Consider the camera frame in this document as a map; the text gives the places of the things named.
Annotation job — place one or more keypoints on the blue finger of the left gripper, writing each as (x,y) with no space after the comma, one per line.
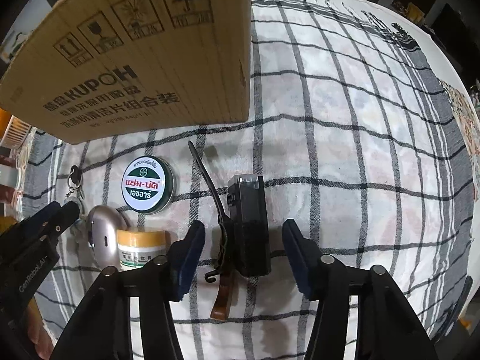
(35,223)

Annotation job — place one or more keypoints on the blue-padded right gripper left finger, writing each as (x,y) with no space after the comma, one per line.
(100,325)

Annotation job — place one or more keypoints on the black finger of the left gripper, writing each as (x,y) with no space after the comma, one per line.
(60,218)

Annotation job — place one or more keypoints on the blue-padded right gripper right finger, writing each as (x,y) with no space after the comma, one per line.
(387,326)

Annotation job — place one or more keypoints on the small astronaut figure keychain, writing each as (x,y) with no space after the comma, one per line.
(76,195)

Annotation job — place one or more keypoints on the silver oval metal case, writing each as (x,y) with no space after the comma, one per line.
(102,223)

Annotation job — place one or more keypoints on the white jar yellow lid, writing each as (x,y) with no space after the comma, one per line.
(135,249)

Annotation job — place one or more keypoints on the round green white balm tin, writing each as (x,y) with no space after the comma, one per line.
(148,184)

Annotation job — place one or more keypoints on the black rectangular device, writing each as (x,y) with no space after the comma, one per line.
(250,234)

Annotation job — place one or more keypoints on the white fruit basket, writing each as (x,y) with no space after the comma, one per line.
(15,133)

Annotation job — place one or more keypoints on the brown cardboard box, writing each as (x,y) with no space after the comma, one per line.
(97,68)

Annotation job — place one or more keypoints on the checkered grey white cloth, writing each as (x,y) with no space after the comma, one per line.
(356,141)

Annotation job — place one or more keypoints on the patterned floral table mat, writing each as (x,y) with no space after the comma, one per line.
(468,124)

